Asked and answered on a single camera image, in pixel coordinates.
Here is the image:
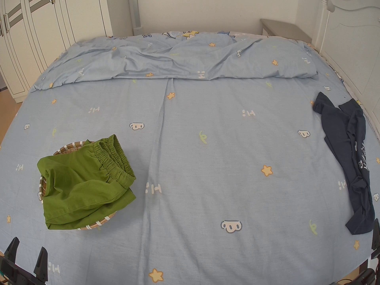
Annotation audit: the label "grey bedside table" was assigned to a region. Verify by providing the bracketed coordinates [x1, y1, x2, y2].
[260, 19, 312, 44]

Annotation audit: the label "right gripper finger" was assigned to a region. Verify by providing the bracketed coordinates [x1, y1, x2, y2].
[372, 218, 380, 260]

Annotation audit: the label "grey wall pipe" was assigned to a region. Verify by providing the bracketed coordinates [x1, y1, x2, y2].
[127, 0, 143, 37]

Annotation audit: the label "round woven basket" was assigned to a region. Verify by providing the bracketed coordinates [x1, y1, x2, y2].
[38, 140, 120, 233]

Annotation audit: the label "dark blue T-shirt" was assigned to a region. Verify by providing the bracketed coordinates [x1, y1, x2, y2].
[312, 92, 375, 235]

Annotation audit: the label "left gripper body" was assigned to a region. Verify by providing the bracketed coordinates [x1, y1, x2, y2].
[0, 256, 49, 285]

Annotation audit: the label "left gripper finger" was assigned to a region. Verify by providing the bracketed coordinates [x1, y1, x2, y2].
[6, 237, 21, 263]
[33, 247, 49, 282]

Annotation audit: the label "green shorts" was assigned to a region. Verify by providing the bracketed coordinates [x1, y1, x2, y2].
[37, 134, 137, 231]

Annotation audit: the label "bed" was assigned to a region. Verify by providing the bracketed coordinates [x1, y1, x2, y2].
[0, 0, 380, 285]

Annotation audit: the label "pale blue quilt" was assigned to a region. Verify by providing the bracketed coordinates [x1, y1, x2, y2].
[30, 30, 320, 93]

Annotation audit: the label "white wardrobe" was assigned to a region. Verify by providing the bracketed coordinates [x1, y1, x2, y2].
[0, 0, 114, 103]

